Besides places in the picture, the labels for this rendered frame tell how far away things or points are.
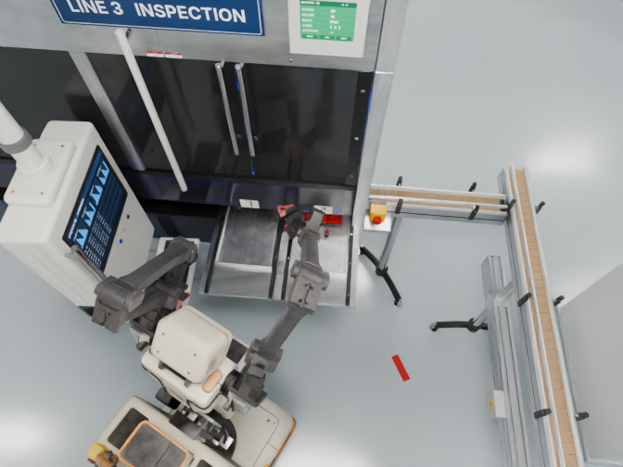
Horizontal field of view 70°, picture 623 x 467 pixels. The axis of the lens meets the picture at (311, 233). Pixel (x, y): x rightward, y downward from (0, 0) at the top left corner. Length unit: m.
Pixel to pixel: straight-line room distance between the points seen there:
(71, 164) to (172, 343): 0.69
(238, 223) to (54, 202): 0.88
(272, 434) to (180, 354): 1.10
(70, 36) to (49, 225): 0.58
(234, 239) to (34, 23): 1.12
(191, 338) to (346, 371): 1.52
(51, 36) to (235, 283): 1.14
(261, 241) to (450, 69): 2.87
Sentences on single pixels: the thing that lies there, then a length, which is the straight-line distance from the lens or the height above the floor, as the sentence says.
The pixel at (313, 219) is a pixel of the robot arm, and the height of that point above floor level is 1.32.
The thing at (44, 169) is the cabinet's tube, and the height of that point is 1.61.
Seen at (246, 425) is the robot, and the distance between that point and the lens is 2.47.
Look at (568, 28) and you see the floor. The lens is 5.38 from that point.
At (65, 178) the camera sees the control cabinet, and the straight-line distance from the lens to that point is 1.67.
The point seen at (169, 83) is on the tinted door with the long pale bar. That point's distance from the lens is 1.62.
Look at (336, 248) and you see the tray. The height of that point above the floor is 0.88.
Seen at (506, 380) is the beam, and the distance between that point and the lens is 2.41.
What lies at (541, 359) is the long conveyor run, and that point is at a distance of 2.06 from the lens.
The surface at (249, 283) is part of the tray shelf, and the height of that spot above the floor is 0.88.
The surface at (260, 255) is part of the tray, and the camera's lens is 2.07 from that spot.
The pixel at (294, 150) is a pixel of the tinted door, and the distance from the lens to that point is 1.73.
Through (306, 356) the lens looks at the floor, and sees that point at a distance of 2.80.
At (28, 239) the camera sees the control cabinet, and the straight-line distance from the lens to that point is 1.58.
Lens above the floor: 2.71
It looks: 60 degrees down
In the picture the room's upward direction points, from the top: straight up
